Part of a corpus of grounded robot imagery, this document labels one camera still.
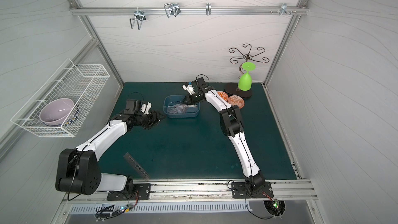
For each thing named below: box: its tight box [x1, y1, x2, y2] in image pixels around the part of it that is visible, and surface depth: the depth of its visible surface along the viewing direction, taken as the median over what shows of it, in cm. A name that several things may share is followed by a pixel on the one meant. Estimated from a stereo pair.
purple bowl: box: [39, 98, 75, 127], surface depth 61 cm
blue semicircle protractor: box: [176, 104, 187, 114], surface depth 106 cm
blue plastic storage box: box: [163, 94, 201, 119], surface depth 106 cm
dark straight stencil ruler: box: [123, 152, 151, 180], surface depth 83 cm
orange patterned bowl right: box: [227, 94, 245, 110], surface depth 109 cm
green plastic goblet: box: [237, 61, 257, 91], surface depth 92 cm
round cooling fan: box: [263, 198, 286, 219], surface depth 73 cm
